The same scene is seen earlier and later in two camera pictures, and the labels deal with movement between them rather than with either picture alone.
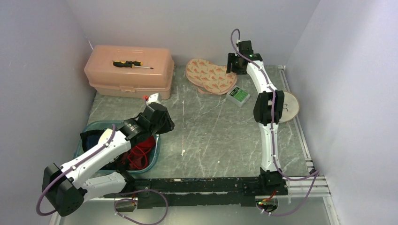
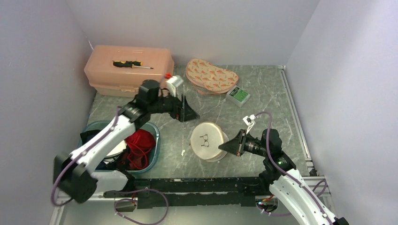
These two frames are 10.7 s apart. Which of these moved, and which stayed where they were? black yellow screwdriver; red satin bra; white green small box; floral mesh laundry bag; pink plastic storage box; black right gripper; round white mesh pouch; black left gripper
Moved: black right gripper; round white mesh pouch; black left gripper
Stayed: red satin bra; pink plastic storage box; floral mesh laundry bag; white green small box; black yellow screwdriver
